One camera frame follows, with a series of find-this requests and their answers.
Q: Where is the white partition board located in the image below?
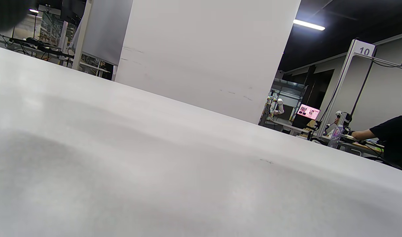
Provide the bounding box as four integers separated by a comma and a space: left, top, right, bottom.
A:
115, 0, 302, 125

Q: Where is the white metal frame stand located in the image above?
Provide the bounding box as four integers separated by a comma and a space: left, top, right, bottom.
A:
71, 0, 93, 71

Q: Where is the long ceiling light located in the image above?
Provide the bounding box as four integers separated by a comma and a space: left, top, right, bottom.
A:
293, 19, 326, 31

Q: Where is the grey partition panel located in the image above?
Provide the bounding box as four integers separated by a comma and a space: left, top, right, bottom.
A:
71, 0, 134, 66

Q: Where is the person's right hand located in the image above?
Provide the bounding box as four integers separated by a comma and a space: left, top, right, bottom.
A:
0, 0, 37, 32

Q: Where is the pink monitor screen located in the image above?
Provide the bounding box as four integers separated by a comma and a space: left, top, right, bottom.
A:
296, 104, 321, 121

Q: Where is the clear plastic bottle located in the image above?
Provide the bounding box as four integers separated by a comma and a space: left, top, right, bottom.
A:
327, 124, 343, 149

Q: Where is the white numbered frame post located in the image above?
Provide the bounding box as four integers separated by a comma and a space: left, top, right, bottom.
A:
315, 39, 376, 138

